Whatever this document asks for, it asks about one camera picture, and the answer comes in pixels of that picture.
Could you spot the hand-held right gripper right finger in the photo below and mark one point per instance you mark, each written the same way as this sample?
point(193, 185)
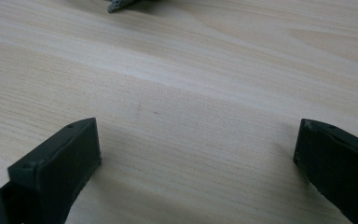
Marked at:
point(338, 168)

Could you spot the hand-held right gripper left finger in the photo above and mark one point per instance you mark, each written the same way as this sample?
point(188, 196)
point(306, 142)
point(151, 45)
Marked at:
point(59, 168)

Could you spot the grey speckled towel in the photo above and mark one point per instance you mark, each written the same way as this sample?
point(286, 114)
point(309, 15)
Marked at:
point(118, 4)

